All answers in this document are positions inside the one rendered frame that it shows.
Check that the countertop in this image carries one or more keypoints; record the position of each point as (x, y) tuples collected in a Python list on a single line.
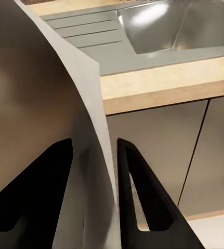
[(148, 88)]

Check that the cabinet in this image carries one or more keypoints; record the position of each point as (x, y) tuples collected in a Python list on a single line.
[(183, 143)]

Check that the drop in sink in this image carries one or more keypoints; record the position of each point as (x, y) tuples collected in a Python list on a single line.
[(144, 34)]

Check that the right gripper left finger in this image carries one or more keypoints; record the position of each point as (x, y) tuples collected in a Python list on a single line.
[(30, 205)]

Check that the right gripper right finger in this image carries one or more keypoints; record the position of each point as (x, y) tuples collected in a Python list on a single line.
[(168, 227)]

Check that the paper coffee filter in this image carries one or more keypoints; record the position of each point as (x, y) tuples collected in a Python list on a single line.
[(50, 91)]

